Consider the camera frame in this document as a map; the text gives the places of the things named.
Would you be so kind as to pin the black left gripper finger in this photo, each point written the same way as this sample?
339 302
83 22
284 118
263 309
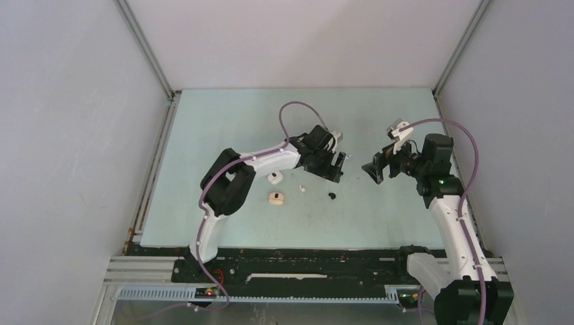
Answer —
336 169
328 173

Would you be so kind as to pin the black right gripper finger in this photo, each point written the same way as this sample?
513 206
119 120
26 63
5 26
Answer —
374 171
378 160

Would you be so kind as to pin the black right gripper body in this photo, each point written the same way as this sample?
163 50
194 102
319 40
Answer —
405 161

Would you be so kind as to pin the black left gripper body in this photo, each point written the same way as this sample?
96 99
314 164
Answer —
322 158

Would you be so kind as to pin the white earbud charging case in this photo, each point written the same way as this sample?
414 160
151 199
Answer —
275 177

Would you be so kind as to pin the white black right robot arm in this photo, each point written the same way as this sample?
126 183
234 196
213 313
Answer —
469 292

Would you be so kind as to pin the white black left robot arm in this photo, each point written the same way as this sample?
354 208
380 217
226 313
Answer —
226 185

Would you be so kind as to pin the beige earbud charging case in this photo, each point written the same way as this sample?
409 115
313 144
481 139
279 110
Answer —
276 198

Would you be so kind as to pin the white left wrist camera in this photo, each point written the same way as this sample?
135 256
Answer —
336 136

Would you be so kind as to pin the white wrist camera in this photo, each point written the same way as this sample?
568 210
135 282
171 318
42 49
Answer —
400 132
336 136

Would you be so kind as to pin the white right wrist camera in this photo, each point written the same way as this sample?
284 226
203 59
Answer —
400 132

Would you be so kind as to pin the white slotted cable duct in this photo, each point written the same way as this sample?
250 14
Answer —
192 294

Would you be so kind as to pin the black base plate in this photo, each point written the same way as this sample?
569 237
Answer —
291 271

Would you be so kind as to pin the aluminium corner post right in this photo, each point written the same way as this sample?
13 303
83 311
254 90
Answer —
462 44

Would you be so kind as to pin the aluminium corner post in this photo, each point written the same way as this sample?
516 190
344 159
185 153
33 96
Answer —
462 44
134 27

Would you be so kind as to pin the aluminium corner post left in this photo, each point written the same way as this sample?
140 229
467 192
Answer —
134 27

